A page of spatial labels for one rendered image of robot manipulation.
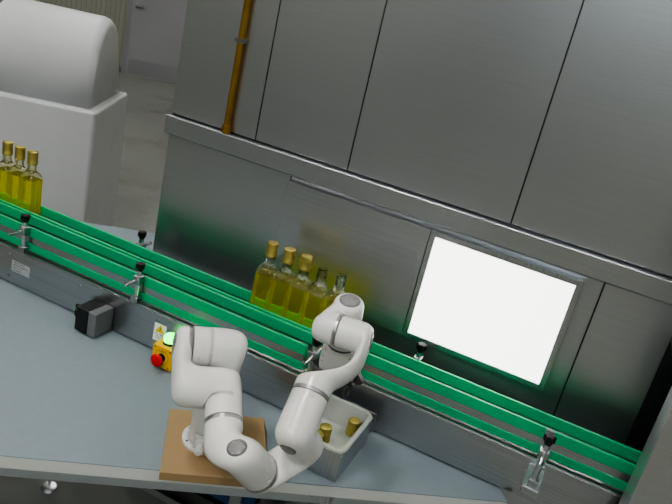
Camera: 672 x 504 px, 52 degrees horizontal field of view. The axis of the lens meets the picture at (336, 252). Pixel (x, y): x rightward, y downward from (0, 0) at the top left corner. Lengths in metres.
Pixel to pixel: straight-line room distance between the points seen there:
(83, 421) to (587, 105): 1.50
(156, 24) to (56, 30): 7.43
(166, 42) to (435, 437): 9.92
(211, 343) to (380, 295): 0.64
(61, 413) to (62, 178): 2.27
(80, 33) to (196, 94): 1.77
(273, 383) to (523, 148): 0.94
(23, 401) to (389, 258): 1.05
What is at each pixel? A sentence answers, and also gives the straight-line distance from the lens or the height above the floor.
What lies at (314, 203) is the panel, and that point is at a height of 1.28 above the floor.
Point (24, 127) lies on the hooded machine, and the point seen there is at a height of 0.87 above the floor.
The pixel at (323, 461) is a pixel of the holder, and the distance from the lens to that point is 1.82.
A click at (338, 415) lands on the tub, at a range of 2.00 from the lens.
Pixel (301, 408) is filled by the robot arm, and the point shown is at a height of 1.06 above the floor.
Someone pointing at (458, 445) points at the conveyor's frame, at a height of 0.82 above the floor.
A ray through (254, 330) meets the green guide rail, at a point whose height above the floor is 0.94.
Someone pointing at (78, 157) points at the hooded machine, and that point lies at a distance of 3.98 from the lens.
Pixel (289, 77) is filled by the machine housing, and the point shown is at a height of 1.61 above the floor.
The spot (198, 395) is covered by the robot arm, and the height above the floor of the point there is 1.00.
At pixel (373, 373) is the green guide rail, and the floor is 0.91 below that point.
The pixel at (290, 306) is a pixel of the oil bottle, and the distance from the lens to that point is 2.05.
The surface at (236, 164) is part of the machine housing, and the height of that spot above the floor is 1.31.
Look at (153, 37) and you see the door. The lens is 11.44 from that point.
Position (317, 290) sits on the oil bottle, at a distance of 2.00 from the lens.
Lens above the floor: 1.88
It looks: 20 degrees down
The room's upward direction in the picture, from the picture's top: 13 degrees clockwise
